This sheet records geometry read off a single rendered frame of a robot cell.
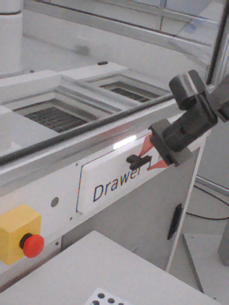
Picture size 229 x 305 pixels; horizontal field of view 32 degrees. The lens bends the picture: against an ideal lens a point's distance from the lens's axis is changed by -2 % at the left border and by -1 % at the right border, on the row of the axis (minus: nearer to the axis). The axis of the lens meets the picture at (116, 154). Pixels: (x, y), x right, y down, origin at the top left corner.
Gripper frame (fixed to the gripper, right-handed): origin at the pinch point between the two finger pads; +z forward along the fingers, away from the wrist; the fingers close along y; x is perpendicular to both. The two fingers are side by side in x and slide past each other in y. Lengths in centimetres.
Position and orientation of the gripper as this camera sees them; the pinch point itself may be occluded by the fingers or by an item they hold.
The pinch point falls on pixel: (146, 161)
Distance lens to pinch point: 90.5
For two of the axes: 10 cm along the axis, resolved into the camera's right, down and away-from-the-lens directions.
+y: -5.7, -8.1, 1.2
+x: -5.9, 3.0, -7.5
